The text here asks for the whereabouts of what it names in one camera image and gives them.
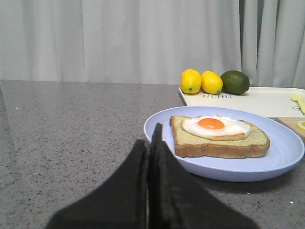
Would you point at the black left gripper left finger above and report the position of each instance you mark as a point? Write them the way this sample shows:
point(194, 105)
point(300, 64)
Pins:
point(119, 203)

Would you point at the lemon slice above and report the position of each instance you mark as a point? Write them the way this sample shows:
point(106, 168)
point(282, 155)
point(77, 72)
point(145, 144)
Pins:
point(300, 125)

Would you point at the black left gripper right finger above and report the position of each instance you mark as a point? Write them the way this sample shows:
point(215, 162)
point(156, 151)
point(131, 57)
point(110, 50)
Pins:
point(178, 201)

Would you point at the right yellow lemon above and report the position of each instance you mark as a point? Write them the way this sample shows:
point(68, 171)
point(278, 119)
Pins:
point(211, 82)

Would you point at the yellow plastic fork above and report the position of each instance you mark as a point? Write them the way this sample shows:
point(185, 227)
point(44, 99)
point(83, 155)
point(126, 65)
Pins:
point(297, 98)

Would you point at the yellow lemon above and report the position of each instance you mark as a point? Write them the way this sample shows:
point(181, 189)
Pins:
point(211, 82)
point(190, 81)

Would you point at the green lime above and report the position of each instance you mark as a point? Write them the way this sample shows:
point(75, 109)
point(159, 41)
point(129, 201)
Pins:
point(235, 82)

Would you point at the bread slice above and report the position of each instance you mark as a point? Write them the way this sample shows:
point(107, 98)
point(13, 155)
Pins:
point(189, 145)

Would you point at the grey curtain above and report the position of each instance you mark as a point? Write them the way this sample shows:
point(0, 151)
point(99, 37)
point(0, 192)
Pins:
point(152, 41)

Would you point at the wooden cutting board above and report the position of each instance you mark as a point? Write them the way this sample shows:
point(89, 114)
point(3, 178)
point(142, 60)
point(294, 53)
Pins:
point(291, 123)

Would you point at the light blue plate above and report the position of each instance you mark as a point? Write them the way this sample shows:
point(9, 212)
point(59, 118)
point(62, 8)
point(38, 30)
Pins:
point(285, 151)

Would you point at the left yellow lemon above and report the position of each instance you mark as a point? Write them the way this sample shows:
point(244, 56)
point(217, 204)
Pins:
point(190, 81)

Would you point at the white rectangular tray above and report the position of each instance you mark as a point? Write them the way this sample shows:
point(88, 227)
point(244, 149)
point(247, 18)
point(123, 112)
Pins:
point(272, 102)

